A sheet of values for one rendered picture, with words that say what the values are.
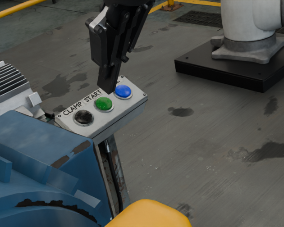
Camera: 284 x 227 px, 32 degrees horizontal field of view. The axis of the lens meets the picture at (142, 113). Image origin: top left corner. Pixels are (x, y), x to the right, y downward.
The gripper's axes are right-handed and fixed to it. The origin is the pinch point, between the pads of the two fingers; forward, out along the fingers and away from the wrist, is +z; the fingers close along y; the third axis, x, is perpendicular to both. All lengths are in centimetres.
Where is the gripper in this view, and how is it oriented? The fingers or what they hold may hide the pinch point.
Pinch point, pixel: (108, 73)
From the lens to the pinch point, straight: 81.7
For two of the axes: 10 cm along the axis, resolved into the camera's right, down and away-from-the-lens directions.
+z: -2.0, 6.5, 7.4
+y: -6.6, 4.7, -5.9
